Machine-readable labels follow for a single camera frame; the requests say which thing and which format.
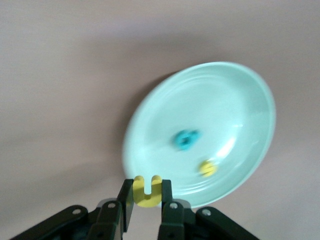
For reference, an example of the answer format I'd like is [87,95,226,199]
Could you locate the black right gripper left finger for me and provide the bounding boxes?
[9,178,135,240]

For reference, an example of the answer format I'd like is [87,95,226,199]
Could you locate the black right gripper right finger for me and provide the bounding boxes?
[157,179,261,240]

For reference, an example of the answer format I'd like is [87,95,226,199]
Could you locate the yellow letter u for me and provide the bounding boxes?
[132,174,164,209]

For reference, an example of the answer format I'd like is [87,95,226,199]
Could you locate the yellow letter s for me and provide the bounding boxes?
[198,159,217,177]

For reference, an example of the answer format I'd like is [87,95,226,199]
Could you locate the teal letter p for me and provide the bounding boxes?
[172,128,201,152]

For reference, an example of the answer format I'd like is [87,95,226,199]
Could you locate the green plate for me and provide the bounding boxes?
[122,61,277,209]

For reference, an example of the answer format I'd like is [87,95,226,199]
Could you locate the brown table cover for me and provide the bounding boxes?
[0,0,320,240]

